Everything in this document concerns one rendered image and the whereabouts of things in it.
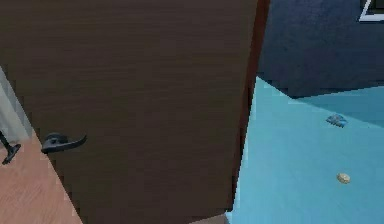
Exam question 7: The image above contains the small tan round object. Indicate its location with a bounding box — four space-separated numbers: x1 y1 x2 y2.
336 172 351 185

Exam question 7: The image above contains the dark brown room door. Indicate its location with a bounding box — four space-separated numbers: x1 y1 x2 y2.
0 0 272 224

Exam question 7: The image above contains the black lever door handle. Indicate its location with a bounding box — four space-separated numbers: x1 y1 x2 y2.
40 132 88 155

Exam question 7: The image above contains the white framed wall picture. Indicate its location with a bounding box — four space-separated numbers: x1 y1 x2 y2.
358 0 384 23

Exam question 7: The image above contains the small blue grey object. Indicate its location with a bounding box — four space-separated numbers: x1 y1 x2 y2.
325 113 349 129

